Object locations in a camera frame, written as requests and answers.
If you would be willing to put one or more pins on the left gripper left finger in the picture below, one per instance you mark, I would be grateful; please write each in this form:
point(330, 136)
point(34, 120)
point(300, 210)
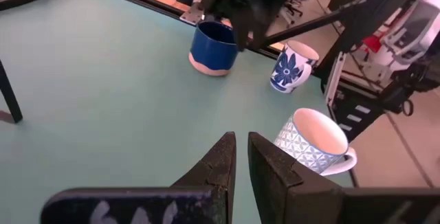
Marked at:
point(206, 189)

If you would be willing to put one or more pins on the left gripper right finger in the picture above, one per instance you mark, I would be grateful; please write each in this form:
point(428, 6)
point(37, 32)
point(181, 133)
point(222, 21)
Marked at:
point(282, 196)

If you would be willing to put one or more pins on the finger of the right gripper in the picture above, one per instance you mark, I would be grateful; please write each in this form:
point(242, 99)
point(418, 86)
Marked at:
point(259, 31)
point(242, 35)

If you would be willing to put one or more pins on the white mug blue flower print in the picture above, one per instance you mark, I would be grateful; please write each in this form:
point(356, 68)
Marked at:
point(287, 71)

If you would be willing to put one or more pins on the white mug pale blue pattern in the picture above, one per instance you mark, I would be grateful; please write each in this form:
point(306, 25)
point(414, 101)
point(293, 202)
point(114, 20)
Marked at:
point(319, 136)

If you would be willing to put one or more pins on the green table mat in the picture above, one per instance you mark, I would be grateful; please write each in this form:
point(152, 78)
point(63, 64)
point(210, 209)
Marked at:
point(103, 97)

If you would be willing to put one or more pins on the white and grey machine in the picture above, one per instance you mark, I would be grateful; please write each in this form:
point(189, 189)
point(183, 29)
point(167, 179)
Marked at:
point(409, 24)

